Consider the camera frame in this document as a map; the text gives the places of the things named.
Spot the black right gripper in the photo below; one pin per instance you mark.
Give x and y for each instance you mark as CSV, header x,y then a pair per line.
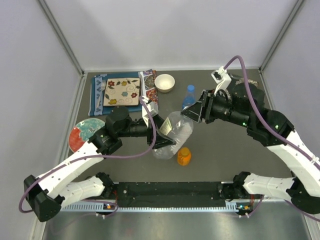
x,y
202,107

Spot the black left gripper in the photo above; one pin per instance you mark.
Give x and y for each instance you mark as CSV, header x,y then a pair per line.
x,y
161,141

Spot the blue label water bottle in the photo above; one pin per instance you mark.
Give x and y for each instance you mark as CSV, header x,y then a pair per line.
x,y
189,98

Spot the large clear plastic bottle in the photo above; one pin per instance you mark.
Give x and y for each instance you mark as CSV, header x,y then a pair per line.
x,y
178,128

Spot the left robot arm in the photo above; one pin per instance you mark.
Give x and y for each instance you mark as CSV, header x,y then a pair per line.
x,y
49,192

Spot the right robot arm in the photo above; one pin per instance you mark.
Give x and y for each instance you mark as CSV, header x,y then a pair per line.
x,y
275,132

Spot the orange juice bottle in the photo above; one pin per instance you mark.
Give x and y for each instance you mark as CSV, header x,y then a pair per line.
x,y
184,156

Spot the cream ceramic bowl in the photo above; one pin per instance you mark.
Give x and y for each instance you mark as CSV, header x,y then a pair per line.
x,y
164,83

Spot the cream floral square plate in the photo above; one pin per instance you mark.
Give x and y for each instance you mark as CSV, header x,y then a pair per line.
x,y
122,92

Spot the silver fork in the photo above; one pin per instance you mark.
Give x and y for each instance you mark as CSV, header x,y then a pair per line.
x,y
102,89

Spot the red teal round plate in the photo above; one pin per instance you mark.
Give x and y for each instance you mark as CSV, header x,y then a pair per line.
x,y
82,131

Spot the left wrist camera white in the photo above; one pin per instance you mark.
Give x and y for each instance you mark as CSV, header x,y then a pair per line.
x,y
151,106

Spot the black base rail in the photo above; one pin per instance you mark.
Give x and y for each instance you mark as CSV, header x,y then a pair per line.
x,y
172,194

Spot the grey cable duct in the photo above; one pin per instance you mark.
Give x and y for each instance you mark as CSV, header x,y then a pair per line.
x,y
83,206

